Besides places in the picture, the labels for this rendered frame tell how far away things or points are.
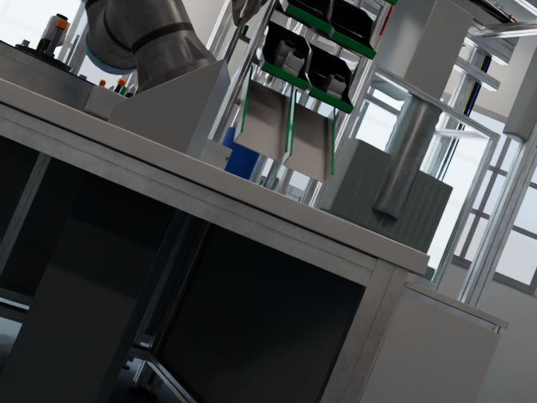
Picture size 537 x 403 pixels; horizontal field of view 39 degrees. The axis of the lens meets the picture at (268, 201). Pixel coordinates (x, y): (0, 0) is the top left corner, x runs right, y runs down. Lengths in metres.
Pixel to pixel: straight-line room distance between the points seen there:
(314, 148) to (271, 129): 0.15
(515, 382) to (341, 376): 4.30
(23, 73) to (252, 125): 0.62
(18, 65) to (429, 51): 1.85
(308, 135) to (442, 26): 1.18
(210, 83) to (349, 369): 0.51
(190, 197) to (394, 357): 2.04
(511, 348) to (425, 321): 2.28
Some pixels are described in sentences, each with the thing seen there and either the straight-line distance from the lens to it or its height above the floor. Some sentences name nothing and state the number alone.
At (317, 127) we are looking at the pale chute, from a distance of 2.18.
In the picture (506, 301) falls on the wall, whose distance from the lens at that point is 5.26.
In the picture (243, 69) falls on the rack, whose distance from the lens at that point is 2.07.
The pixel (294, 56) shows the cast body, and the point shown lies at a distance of 2.01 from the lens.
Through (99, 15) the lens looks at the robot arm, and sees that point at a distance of 1.49.
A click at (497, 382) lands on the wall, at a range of 5.31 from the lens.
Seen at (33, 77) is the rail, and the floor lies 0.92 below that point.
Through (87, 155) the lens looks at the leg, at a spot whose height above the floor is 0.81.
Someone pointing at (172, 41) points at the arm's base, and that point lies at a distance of 1.33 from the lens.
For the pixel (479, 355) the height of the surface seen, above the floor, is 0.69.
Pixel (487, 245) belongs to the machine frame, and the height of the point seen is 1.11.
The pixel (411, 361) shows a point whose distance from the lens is 3.08.
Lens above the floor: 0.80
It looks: 3 degrees up
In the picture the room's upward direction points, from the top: 22 degrees clockwise
